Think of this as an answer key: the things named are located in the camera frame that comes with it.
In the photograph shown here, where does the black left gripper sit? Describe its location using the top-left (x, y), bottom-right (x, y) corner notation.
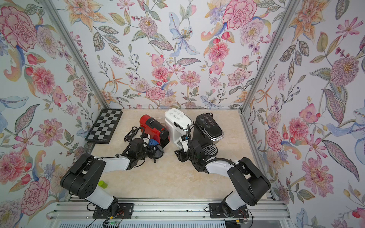
top-left (136, 144), bottom-right (160, 161)

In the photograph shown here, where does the blue microfibre cloth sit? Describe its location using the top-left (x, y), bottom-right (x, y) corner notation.
top-left (148, 139), bottom-right (164, 159)

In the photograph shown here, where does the red Nespresso coffee machine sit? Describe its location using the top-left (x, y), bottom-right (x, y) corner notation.
top-left (139, 115), bottom-right (170, 148)

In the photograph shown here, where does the black coffee machine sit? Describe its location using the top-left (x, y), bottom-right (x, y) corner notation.
top-left (193, 113), bottom-right (224, 156)

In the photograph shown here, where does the white coffee machine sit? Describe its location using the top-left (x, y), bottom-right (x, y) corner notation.
top-left (164, 108), bottom-right (194, 149)

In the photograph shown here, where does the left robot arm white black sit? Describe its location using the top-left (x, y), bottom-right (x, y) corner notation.
top-left (60, 138), bottom-right (164, 218)

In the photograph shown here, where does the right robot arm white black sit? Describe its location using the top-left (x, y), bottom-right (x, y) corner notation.
top-left (175, 135), bottom-right (271, 218)

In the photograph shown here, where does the black folding chessboard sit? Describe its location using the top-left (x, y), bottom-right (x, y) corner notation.
top-left (85, 109), bottom-right (123, 144)

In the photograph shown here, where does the green small object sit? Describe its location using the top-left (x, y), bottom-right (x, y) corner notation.
top-left (98, 180), bottom-right (108, 189)

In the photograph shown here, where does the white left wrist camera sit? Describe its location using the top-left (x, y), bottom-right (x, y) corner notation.
top-left (143, 136), bottom-right (149, 145)

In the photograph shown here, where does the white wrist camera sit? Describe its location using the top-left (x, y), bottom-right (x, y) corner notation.
top-left (179, 135), bottom-right (189, 153)
top-left (143, 136), bottom-right (149, 145)

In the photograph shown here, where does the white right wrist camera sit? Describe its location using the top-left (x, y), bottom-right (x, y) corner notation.
top-left (179, 135), bottom-right (189, 153)

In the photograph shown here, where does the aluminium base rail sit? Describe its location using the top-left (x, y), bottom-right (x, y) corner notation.
top-left (46, 199), bottom-right (294, 228)

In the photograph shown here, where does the aluminium corner post left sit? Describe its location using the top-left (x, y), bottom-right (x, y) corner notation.
top-left (40, 0), bottom-right (110, 109)

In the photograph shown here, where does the aluminium corner post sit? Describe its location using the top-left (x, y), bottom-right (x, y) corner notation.
top-left (40, 0), bottom-right (110, 109)
top-left (240, 0), bottom-right (300, 113)

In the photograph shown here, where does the aluminium corner post right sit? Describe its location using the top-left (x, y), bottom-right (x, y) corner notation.
top-left (240, 0), bottom-right (300, 113)

